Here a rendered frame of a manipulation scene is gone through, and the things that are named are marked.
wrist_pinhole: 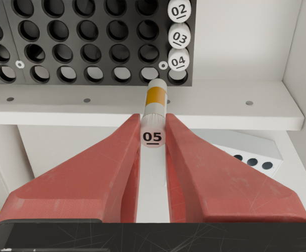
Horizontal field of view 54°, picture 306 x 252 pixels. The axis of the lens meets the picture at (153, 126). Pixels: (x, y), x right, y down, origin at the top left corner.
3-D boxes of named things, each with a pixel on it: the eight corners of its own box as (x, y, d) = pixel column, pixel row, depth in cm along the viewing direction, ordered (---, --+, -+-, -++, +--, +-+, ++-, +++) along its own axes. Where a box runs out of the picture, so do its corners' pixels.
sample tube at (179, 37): (183, 28, 21) (184, 53, 17) (167, 20, 21) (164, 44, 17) (191, 11, 20) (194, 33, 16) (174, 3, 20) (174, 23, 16)
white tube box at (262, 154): (275, 141, 39) (284, 160, 36) (248, 185, 43) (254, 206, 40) (182, 118, 38) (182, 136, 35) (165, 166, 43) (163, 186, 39)
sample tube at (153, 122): (169, 96, 17) (167, 150, 13) (146, 96, 17) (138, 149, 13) (169, 76, 16) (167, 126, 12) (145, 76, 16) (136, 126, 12)
